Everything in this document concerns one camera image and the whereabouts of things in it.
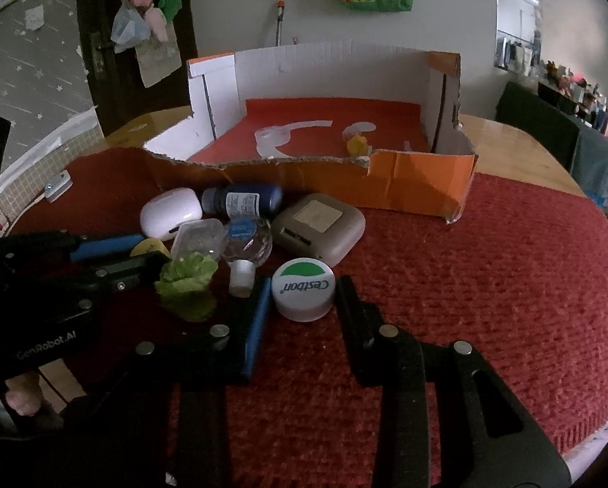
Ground small yellow toy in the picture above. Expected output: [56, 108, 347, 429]
[345, 133, 370, 157]

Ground small clear plastic box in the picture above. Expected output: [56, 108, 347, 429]
[170, 218, 226, 261]

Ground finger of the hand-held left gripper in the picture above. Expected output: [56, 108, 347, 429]
[0, 231, 146, 265]
[39, 253, 175, 298]

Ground red woven mat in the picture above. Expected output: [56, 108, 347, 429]
[9, 147, 608, 458]

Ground shelf with assorted clutter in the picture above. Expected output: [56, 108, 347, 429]
[538, 58, 608, 143]

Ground beige square case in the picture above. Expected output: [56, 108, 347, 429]
[270, 192, 366, 268]

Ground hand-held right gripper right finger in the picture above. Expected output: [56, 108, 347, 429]
[336, 275, 572, 488]

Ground person's left hand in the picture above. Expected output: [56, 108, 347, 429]
[5, 372, 46, 416]

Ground hanging bags with plush toys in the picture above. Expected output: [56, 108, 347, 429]
[109, 0, 185, 89]

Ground white oval case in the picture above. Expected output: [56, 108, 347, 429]
[140, 188, 204, 242]

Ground green toy lettuce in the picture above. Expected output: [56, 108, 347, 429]
[155, 254, 219, 322]

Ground clear round bottle white cap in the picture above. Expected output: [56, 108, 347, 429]
[221, 216, 274, 298]

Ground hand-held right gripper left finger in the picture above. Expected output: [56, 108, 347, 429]
[44, 277, 274, 488]

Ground window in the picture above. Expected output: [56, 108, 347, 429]
[494, 0, 543, 69]

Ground white jar green label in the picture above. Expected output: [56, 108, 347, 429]
[272, 259, 338, 322]

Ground grey blue cloth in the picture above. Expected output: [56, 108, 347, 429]
[571, 112, 608, 224]

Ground small white plastic device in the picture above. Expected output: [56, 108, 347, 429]
[44, 170, 73, 201]

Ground dark chair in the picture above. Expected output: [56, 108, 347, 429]
[496, 81, 582, 176]

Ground pole with orange tip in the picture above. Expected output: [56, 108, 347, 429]
[275, 0, 288, 49]

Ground dark wooden door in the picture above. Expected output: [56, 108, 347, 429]
[75, 0, 198, 135]

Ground dark blue bottle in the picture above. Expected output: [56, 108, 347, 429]
[201, 182, 284, 218]

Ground orange and white cardboard box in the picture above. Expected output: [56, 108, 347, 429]
[144, 46, 480, 224]

